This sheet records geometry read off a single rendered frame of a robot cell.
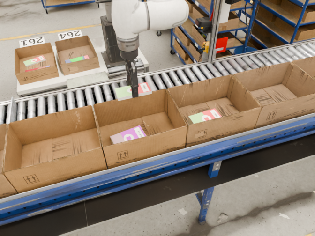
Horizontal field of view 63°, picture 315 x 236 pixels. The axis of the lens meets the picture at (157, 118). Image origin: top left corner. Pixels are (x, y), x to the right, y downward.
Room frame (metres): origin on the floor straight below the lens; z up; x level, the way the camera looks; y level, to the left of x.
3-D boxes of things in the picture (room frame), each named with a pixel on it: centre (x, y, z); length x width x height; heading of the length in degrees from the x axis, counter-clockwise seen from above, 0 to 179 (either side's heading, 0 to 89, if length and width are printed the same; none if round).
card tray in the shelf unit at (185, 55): (3.01, -0.44, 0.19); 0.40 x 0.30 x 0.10; 16
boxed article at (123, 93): (0.95, 0.11, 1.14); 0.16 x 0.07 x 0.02; 107
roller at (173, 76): (1.46, -0.19, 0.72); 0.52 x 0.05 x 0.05; 17
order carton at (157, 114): (0.89, 0.09, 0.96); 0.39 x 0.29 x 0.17; 107
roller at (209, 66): (1.55, -0.50, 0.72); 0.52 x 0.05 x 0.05; 17
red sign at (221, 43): (1.86, -0.49, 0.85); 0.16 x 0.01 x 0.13; 107
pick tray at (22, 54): (1.76, 0.94, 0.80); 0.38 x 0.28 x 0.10; 21
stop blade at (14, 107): (1.12, 0.90, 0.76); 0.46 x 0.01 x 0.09; 17
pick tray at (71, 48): (1.87, 0.65, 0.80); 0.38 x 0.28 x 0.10; 22
